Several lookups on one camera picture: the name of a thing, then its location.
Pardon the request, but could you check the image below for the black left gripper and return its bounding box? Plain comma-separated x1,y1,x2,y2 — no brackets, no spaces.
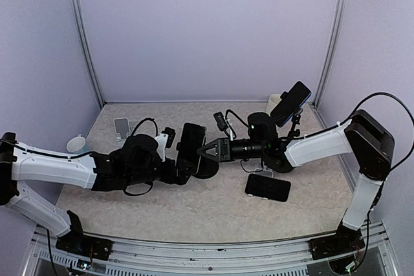
126,157,197,186

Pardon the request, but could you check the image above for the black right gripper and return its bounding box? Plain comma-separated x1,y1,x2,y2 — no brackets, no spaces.
196,137,266,163

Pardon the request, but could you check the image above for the black phone landscape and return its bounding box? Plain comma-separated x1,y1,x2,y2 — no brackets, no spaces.
245,174,291,202

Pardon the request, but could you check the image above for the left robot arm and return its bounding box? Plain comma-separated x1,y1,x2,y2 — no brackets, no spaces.
1,132,198,253

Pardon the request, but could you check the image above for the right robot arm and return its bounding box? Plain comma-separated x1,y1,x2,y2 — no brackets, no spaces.
197,110,395,253

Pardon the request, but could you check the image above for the white phone stand right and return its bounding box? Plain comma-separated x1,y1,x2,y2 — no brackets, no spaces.
245,170,276,199

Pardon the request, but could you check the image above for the white folding phone stand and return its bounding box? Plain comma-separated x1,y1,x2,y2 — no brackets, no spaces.
113,118,132,141

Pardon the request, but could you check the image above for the black phone blue edge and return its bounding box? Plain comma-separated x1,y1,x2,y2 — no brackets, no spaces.
270,81,311,127

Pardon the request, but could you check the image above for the white cup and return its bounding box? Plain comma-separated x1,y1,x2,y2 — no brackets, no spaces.
265,94,281,114

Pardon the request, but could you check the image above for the light blue cup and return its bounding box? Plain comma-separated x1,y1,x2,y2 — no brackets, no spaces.
66,134,90,154

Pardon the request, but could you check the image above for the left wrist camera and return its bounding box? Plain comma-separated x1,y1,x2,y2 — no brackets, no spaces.
155,127,176,162

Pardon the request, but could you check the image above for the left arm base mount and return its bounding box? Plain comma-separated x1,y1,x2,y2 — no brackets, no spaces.
56,234,113,261

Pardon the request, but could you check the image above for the front aluminium rail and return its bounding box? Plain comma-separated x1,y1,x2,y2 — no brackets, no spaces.
22,222,398,276

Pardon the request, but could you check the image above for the right aluminium frame post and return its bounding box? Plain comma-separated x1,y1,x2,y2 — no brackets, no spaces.
312,0,346,110

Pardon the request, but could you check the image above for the aluminium frame post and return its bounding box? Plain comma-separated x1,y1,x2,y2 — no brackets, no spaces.
71,0,106,109
312,0,346,110

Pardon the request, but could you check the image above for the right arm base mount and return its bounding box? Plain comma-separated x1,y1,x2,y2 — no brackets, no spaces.
308,222,365,260

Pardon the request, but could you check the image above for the left aluminium frame post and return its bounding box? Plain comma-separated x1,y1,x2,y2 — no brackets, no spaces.
71,0,106,109

